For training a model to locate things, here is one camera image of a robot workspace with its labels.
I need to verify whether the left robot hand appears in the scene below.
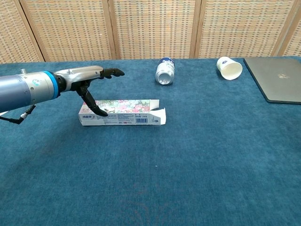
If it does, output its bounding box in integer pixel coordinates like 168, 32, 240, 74
53, 65, 125, 118

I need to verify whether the floral toothpaste carton box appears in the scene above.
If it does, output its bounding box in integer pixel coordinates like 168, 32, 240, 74
78, 99, 166, 127

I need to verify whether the blue white drink can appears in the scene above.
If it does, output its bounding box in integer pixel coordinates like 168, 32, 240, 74
155, 57, 175, 86

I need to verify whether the woven bamboo folding screen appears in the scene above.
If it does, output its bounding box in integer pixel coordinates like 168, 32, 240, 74
0, 0, 301, 64

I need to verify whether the blue table cloth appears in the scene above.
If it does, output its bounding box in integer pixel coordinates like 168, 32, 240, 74
0, 56, 301, 226

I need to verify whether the white paper cup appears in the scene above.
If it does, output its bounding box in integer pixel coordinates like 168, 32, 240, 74
216, 56, 243, 81

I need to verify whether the grey closed laptop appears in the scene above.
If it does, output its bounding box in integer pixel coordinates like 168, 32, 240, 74
243, 57, 301, 105

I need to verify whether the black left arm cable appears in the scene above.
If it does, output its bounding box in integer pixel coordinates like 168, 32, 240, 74
0, 105, 37, 125

